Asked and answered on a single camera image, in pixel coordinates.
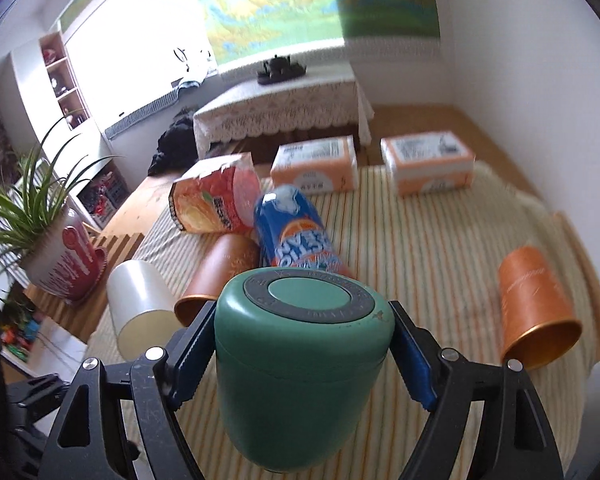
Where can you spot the green thermos jar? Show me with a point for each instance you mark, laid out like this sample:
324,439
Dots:
300,360

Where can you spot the potted spider plant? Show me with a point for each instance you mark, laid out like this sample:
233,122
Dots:
55,240

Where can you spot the landscape wall poster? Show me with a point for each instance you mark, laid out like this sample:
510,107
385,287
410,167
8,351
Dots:
290,5

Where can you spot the blue orange drink can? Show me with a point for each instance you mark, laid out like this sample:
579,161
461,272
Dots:
295,235

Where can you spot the white radiator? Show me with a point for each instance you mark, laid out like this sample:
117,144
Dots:
140,112

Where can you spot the black bag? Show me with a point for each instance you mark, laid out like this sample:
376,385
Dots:
175,142

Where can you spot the white paper cup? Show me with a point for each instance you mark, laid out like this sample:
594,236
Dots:
140,305

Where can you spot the white shelf unit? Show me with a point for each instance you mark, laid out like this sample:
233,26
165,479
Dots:
60,80

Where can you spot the black teapot set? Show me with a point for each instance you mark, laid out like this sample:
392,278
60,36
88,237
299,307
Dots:
279,68

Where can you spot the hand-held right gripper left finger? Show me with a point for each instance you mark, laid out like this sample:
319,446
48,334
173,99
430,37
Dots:
189,355

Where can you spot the orange white tissue pack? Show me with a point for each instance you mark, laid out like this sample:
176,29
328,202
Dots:
430,162
315,162

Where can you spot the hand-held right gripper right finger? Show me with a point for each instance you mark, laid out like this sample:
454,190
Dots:
416,360

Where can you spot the lace covered table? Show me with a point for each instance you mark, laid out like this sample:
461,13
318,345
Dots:
280,105

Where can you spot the striped table mat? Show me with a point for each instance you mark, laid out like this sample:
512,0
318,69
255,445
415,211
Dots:
430,260

